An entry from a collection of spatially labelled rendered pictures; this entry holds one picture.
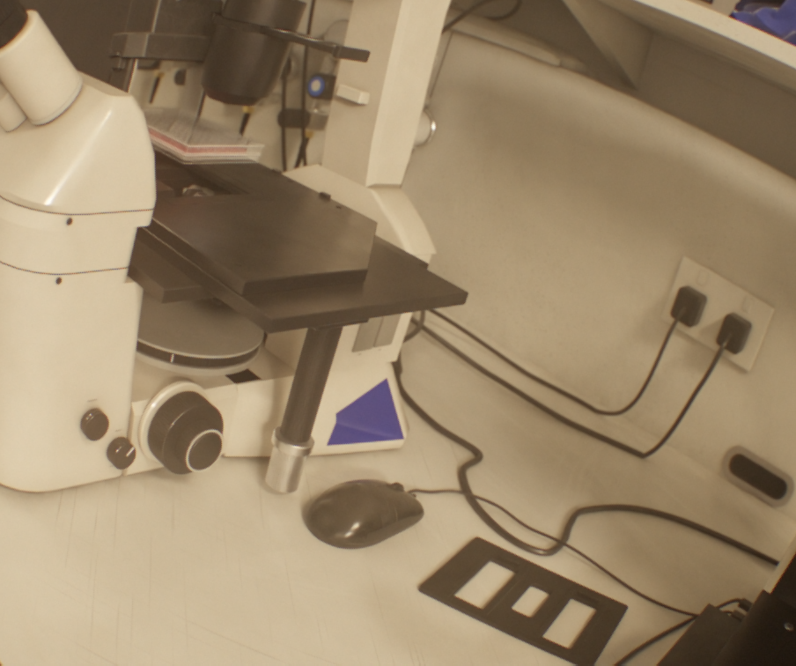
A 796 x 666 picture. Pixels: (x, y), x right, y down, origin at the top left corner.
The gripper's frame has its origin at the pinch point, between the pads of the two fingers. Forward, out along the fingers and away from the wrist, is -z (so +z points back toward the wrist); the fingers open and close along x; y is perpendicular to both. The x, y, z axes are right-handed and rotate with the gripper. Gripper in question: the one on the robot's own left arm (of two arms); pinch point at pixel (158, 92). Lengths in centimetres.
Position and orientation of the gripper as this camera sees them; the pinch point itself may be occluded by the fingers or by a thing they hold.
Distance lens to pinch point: 81.0
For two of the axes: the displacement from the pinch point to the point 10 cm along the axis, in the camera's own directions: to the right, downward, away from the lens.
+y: -7.8, -2.4, 5.8
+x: 6.1, -1.0, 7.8
